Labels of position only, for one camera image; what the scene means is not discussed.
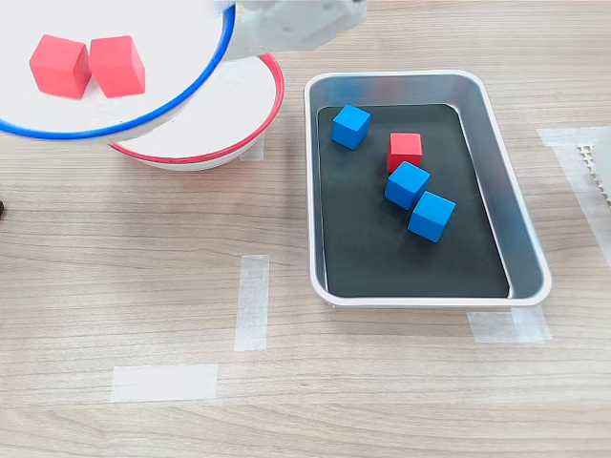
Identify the blue cube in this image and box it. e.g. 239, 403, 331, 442
330, 103, 372, 152
384, 160, 432, 212
407, 190, 457, 244

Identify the pale perforated plate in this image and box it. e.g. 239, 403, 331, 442
575, 141, 611, 207

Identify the white plate red rim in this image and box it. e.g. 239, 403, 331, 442
107, 51, 286, 172

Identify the clear tape strip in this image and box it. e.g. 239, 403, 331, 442
110, 363, 220, 404
238, 140, 265, 162
466, 304, 554, 344
537, 126, 611, 148
233, 254, 271, 353
552, 145, 611, 268

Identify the black mat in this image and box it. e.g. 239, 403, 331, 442
315, 103, 511, 300

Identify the white plate blue rim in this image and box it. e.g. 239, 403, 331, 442
0, 0, 239, 142

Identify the steel tray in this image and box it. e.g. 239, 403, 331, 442
304, 70, 554, 309

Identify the red cube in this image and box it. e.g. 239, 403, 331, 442
386, 132, 424, 174
28, 33, 92, 100
88, 34, 147, 99

